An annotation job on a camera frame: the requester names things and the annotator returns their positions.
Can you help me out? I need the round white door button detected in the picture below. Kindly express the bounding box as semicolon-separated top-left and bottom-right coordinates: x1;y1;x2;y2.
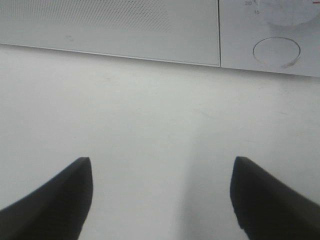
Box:
252;37;301;68

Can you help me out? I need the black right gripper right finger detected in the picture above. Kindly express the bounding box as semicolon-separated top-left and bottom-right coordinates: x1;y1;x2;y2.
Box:
230;156;320;240

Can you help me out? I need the white timer knob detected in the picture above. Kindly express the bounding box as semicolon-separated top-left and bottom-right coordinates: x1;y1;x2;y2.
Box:
259;0;320;27

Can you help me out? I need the white microwave oven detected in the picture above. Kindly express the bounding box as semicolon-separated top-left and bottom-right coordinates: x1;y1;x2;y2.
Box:
0;0;320;77

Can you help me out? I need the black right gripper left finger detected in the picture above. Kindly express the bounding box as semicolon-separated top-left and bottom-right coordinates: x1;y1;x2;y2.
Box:
0;157;94;240

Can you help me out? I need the white microwave door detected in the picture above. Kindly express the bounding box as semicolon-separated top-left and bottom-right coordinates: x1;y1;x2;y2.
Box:
0;0;220;66

